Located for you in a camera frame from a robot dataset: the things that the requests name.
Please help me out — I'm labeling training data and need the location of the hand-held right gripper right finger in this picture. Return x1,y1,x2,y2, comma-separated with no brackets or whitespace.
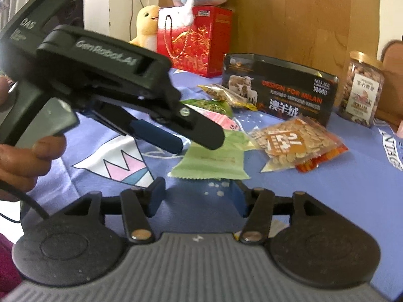
230,179,331,244

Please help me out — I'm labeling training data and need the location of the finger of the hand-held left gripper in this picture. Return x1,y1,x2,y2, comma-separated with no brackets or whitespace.
150,100,226,150
90,100,185,155

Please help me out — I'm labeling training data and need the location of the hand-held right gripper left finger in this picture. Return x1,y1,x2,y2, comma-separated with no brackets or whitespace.
64,176,167,244

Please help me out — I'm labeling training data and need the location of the pink carton box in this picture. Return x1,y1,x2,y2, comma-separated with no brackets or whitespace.
205,111,243,132

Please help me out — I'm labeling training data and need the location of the green pickle packet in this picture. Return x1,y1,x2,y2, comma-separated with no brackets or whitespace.
180,98,233,117

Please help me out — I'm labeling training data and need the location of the light green leaf packet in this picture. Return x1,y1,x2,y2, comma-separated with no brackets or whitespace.
167,130,255,180

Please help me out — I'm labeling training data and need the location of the gold snack packet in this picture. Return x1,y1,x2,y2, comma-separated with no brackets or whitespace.
198,83,259,111

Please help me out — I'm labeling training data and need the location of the clear seed packet orange label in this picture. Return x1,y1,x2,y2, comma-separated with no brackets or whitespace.
249,117,348,173

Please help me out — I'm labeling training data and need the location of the black tin box sheep print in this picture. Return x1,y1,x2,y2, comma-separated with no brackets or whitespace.
222,53,339,128

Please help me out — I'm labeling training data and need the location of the person's left hand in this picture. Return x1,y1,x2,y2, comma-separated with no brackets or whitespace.
0,75,68,193

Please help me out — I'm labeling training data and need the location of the blue printed tablecloth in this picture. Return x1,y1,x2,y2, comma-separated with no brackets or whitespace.
0,66,403,302

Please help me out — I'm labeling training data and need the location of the yellow plush duck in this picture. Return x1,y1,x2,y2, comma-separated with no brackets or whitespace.
128,5,160,52

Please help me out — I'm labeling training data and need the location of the red gift bag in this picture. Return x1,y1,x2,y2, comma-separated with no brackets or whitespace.
156,6,233,79

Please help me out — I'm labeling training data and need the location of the wooden board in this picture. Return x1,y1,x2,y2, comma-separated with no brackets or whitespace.
220,0,383,79

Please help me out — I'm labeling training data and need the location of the clear nut jar gold lid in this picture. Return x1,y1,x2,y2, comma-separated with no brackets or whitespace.
338,51,385,128

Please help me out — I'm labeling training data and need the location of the person's maroon clothing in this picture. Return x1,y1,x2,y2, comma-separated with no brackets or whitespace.
0,233,22,293

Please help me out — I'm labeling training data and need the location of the wooden chair back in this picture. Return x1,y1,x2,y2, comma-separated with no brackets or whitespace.
376,39,403,126

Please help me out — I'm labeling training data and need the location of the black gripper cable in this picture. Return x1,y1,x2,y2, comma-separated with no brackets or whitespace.
0,176,51,224

